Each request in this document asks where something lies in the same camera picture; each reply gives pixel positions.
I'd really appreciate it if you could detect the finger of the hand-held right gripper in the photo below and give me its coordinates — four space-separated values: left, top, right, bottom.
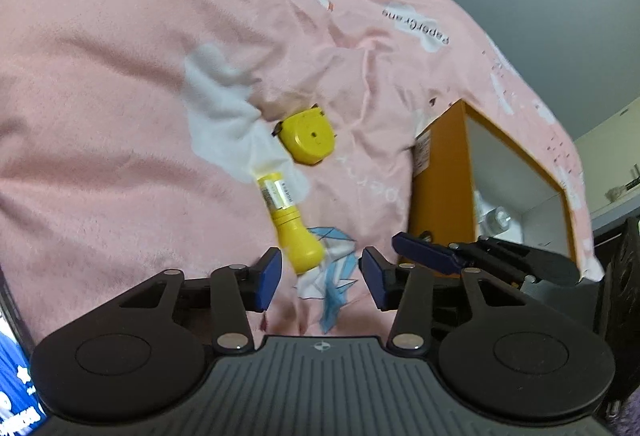
392 232 582 290

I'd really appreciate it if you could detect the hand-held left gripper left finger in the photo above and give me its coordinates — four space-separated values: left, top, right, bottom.
117 247 284 356

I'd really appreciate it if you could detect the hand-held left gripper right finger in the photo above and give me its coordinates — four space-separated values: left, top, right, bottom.
361 246 526 356

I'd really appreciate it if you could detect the yellow labelled bottle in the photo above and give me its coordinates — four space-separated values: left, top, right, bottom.
255 171 325 276

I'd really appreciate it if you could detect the orange storage box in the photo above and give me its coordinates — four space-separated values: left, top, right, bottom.
407 98 584 288

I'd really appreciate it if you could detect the white drawstring pouch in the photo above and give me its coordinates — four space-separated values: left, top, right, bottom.
472 191 513 237

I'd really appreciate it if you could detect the yellow round tape measure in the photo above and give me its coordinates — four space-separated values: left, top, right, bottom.
272 105 337 167

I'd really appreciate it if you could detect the white cabinet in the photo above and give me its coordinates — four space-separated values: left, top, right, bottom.
575 97 640 237

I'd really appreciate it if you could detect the pink printed blanket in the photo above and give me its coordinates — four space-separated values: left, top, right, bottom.
0 0 608 342

